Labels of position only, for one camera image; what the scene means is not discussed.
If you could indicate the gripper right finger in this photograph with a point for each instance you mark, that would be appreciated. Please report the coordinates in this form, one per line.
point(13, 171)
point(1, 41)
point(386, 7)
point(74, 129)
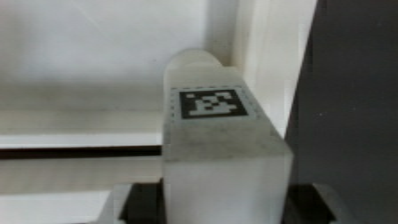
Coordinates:
point(315, 206)

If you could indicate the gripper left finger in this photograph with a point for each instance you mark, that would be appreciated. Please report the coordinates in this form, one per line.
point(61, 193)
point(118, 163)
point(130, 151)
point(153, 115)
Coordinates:
point(136, 204)

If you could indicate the white table leg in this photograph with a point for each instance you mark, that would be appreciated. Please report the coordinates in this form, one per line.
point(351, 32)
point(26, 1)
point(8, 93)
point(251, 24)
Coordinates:
point(226, 155)

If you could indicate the white square table top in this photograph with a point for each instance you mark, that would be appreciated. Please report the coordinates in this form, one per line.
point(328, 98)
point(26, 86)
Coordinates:
point(86, 49)

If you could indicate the white U-shaped fence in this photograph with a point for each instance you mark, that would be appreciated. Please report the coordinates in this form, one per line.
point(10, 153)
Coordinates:
point(54, 189)

